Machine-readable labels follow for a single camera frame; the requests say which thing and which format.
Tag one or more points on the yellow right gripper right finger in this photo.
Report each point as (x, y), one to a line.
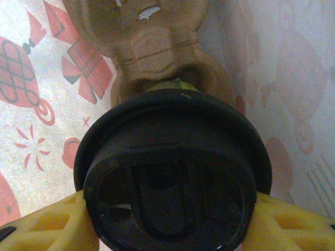
(295, 230)

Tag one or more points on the brown pulp cup carrier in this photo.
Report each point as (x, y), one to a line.
(154, 44)

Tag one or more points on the red white paper gift bag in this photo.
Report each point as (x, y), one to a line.
(39, 130)

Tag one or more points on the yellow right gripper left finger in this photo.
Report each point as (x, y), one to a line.
(39, 230)

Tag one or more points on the black plastic cup lid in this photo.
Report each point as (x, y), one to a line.
(170, 162)

